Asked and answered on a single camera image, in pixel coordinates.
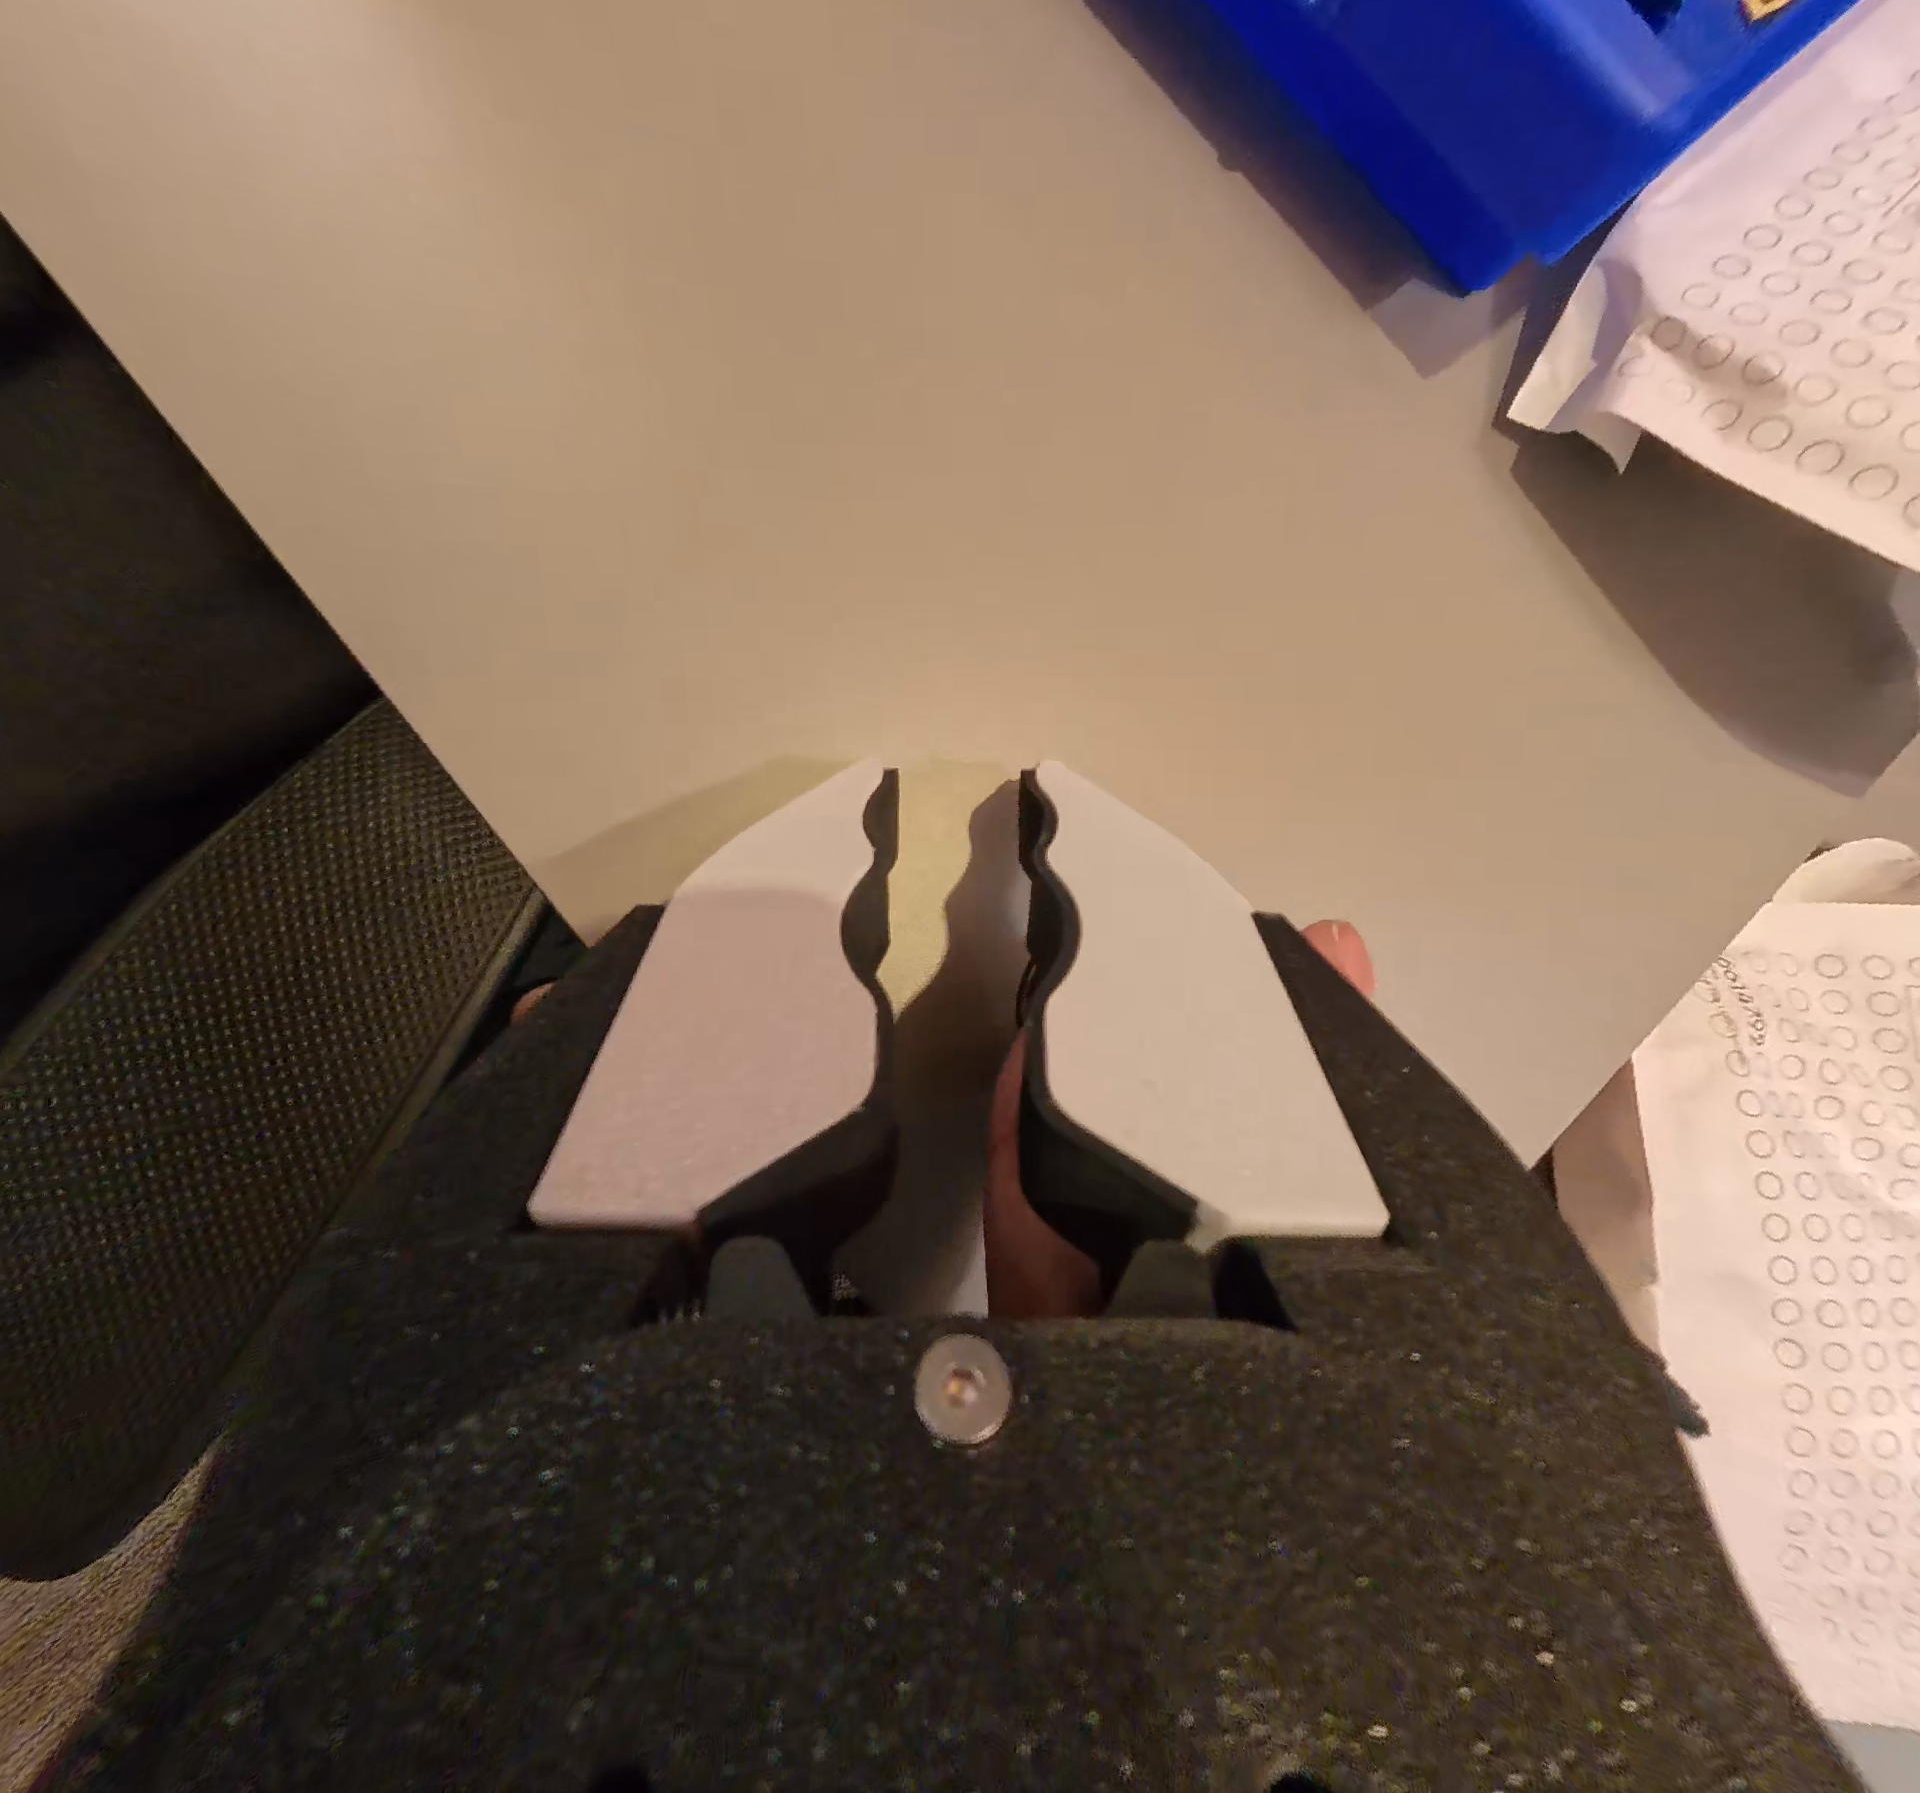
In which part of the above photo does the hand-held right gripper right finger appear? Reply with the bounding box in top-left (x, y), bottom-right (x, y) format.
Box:
top-left (1019, 759), bottom-right (1393, 1243)

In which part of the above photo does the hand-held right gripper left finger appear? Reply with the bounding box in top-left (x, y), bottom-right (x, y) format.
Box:
top-left (525, 764), bottom-right (902, 1236)

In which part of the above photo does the blue storage bin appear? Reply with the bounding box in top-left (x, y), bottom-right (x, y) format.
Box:
top-left (983, 0), bottom-right (1920, 297)

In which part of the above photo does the person's right hand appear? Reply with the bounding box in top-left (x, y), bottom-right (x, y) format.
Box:
top-left (983, 914), bottom-right (1380, 1319)

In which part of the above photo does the white circle-print paper bag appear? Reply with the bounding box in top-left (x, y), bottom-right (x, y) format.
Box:
top-left (1505, 67), bottom-right (1920, 576)
top-left (1627, 836), bottom-right (1920, 1726)

